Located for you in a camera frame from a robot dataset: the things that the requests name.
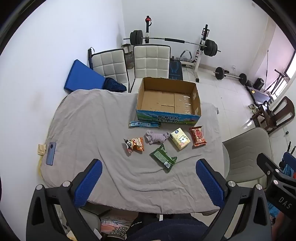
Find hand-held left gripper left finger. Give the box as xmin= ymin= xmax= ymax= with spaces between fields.
xmin=26 ymin=159 xmax=103 ymax=241

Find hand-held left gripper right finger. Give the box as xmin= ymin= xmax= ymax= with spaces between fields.
xmin=195 ymin=159 xmax=272 ymax=241

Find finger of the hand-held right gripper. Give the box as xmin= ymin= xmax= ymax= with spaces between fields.
xmin=282 ymin=151 xmax=296 ymax=179
xmin=256 ymin=153 xmax=281 ymax=179

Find red snack packet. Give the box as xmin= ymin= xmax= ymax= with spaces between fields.
xmin=189 ymin=126 xmax=207 ymax=147

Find yellow tissue pack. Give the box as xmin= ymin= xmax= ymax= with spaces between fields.
xmin=170 ymin=128 xmax=191 ymax=151

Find green snack packet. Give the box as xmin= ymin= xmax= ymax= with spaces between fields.
xmin=149 ymin=144 xmax=178 ymax=173

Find orange panda snack packet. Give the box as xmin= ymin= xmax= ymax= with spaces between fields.
xmin=124 ymin=137 xmax=145 ymax=154

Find purple soft cloth toy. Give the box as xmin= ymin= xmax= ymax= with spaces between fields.
xmin=145 ymin=130 xmax=170 ymax=145

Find long blue snack packet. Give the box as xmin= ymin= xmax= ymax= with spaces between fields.
xmin=129 ymin=120 xmax=162 ymax=128

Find cardboard box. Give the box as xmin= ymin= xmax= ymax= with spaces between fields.
xmin=135 ymin=77 xmax=201 ymax=124

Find person's right forearm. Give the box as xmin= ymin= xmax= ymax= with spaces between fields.
xmin=268 ymin=202 xmax=286 ymax=234

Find beige office chair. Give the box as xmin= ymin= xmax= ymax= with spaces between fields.
xmin=222 ymin=127 xmax=272 ymax=186

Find blue smartphone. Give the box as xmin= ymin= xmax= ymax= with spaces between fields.
xmin=46 ymin=142 xmax=56 ymax=166

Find brown wooden chair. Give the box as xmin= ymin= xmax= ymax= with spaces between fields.
xmin=251 ymin=96 xmax=295 ymax=136

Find printed plastic bag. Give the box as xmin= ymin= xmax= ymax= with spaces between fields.
xmin=100 ymin=218 xmax=130 ymax=241

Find person's legs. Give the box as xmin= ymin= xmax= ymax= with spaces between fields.
xmin=126 ymin=213 xmax=213 ymax=241

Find treadmill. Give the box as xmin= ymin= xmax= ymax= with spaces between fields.
xmin=245 ymin=85 xmax=274 ymax=105

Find black speaker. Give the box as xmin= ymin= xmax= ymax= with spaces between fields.
xmin=253 ymin=78 xmax=265 ymax=90

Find black stand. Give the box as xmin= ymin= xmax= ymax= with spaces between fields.
xmin=265 ymin=50 xmax=290 ymax=93

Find window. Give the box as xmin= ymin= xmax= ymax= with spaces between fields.
xmin=285 ymin=50 xmax=296 ymax=79

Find dark blue jacket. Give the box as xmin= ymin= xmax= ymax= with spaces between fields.
xmin=103 ymin=77 xmax=127 ymax=93

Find short barbell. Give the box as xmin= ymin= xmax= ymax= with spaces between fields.
xmin=213 ymin=67 xmax=248 ymax=84

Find blue foam mat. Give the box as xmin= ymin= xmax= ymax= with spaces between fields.
xmin=64 ymin=60 xmax=105 ymax=94

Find black bench pad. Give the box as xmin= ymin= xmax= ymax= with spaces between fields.
xmin=168 ymin=58 xmax=184 ymax=80

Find white quilted chair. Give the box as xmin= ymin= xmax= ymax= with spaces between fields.
xmin=128 ymin=44 xmax=171 ymax=93
xmin=91 ymin=49 xmax=129 ymax=90

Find clear water jug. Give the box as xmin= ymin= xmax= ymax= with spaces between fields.
xmin=125 ymin=52 xmax=134 ymax=69

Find white barbell rack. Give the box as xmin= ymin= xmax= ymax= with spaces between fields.
xmin=142 ymin=16 xmax=210 ymax=82

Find long barbell with black plates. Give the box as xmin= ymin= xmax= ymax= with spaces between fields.
xmin=123 ymin=30 xmax=221 ymax=57

